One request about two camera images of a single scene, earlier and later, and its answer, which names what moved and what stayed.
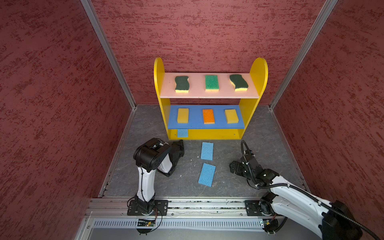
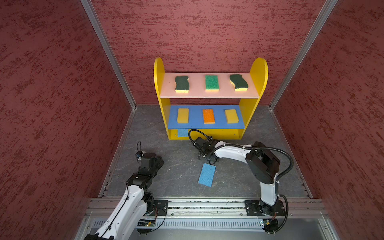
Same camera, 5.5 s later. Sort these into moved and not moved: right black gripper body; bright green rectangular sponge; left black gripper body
Moved: left black gripper body; right black gripper body
Not moved: bright green rectangular sponge
